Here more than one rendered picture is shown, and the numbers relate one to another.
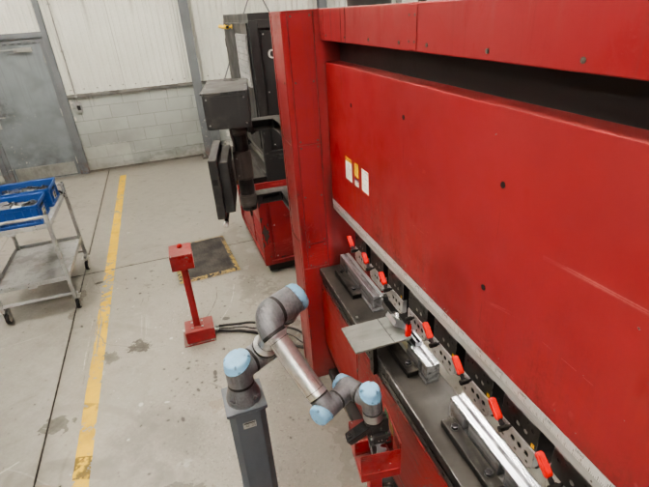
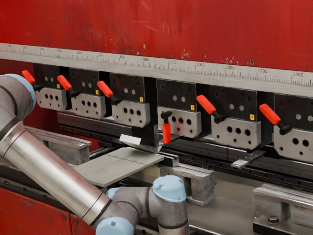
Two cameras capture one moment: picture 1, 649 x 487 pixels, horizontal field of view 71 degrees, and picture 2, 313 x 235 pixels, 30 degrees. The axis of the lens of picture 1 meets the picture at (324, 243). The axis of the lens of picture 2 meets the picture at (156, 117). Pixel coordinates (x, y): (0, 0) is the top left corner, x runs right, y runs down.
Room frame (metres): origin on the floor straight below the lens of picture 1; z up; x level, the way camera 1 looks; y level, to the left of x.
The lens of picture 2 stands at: (0.10, 0.56, 1.63)
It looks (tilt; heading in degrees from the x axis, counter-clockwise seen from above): 16 degrees down; 329
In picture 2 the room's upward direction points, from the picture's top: 4 degrees counter-clockwise
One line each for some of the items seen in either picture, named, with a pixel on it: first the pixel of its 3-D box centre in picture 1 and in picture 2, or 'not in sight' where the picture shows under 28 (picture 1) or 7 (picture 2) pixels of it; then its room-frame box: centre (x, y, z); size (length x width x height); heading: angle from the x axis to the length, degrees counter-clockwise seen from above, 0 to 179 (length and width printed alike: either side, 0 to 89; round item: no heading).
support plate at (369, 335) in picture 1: (375, 333); (114, 165); (1.62, -0.20, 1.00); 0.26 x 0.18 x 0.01; 106
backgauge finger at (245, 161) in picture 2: not in sight; (258, 150); (1.39, -0.59, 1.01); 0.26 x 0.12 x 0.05; 106
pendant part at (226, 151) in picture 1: (224, 178); not in sight; (2.67, 0.58, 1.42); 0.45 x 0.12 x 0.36; 7
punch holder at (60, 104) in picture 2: (367, 250); (56, 84); (2.07, -0.22, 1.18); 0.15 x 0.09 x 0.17; 16
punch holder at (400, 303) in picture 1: (403, 289); (136, 97); (1.69, -0.33, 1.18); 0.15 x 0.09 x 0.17; 16
